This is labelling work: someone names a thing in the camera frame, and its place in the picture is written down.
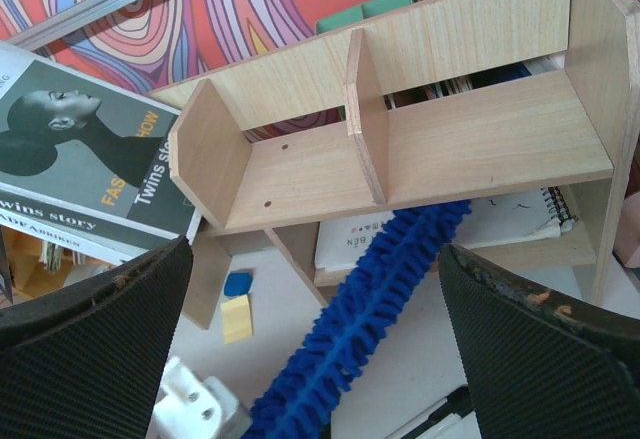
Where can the blue fluffy duster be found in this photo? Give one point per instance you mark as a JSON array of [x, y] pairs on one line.
[[302, 397]]

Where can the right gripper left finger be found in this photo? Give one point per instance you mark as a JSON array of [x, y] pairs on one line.
[[86, 360]]

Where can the pink pig figure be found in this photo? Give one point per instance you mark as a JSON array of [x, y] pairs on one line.
[[626, 244]]

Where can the blue eraser block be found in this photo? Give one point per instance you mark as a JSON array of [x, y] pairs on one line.
[[238, 283]]

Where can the white Chokladfabriken book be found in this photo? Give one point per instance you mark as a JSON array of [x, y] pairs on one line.
[[55, 241]]

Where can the orange wooden book stand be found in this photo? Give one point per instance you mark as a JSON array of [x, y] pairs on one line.
[[31, 277]]

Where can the Twins story book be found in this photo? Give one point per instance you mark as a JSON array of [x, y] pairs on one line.
[[87, 160]]

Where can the spiral notebook white cover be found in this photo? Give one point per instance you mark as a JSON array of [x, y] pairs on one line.
[[499, 220]]

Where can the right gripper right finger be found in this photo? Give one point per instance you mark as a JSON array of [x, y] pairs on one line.
[[539, 363]]

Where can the light wooden bookshelf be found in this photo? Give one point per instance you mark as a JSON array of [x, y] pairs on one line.
[[438, 101]]

